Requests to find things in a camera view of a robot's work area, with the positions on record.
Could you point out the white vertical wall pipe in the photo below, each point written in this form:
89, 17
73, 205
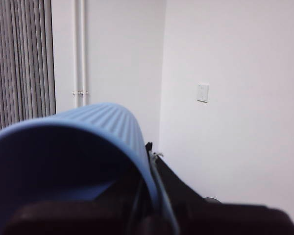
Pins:
76, 49
85, 49

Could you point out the white wall socket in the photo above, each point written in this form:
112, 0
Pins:
203, 93

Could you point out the metal pipe clamp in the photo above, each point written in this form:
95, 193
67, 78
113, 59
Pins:
79, 93

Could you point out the blue ribbed cup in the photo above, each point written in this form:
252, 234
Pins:
100, 117

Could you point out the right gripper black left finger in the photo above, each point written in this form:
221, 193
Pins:
76, 218

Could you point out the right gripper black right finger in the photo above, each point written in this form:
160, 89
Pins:
223, 220

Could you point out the grey vertical window blind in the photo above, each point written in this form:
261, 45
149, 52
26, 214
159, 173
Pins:
19, 61

